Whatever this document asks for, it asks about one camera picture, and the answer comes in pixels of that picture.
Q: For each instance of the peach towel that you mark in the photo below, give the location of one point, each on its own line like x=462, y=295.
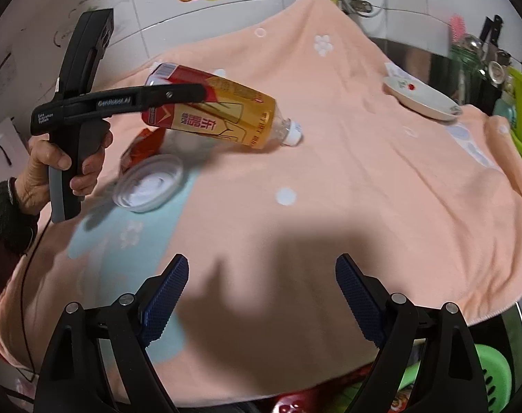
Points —
x=330, y=180

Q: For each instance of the red paper cup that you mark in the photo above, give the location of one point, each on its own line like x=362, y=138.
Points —
x=149, y=180

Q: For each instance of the dark red object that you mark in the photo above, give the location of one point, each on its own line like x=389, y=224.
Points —
x=291, y=402

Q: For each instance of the stainless steel basin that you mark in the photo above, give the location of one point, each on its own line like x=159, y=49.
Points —
x=416, y=62

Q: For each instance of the green utensil holder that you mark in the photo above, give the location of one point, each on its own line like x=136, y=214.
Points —
x=463, y=69

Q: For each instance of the white floral plate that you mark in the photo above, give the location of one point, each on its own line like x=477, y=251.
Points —
x=420, y=101

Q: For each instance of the green plastic basket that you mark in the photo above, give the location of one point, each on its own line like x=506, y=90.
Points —
x=493, y=365

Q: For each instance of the metal water valve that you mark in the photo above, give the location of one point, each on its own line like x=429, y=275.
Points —
x=358, y=7

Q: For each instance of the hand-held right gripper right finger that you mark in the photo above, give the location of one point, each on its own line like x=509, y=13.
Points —
x=358, y=297

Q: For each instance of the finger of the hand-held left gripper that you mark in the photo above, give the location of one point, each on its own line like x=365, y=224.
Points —
x=170, y=93

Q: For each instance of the metal spoon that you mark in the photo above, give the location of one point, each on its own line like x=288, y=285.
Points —
x=472, y=43
x=497, y=72

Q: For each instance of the red yellow drink bottle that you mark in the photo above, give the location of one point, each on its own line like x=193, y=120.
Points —
x=239, y=112

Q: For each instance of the person's left hand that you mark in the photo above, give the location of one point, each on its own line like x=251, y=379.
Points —
x=37, y=180

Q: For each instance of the person's left forearm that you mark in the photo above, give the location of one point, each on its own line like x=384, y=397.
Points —
x=7, y=219

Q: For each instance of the pink brush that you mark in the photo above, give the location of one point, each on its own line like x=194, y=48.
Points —
x=458, y=28

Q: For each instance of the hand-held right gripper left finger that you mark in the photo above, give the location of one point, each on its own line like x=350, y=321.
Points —
x=164, y=301

